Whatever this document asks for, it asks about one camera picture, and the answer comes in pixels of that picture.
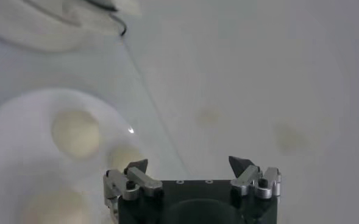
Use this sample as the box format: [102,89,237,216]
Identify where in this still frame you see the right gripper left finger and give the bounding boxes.
[102,158,165,208]

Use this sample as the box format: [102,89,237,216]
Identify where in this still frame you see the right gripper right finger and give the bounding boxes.
[229,156,282,200]

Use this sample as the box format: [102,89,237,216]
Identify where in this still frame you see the white steamed baozi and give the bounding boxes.
[51,110,101,161]
[23,190,90,224]
[107,145,143,171]

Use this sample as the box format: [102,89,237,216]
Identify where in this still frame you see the white round plate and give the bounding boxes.
[0,88,155,224]

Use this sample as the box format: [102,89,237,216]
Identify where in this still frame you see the cream electric cooker base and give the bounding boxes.
[0,0,142,52]

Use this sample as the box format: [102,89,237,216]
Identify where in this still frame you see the thin black cord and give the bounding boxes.
[108,13,128,37]

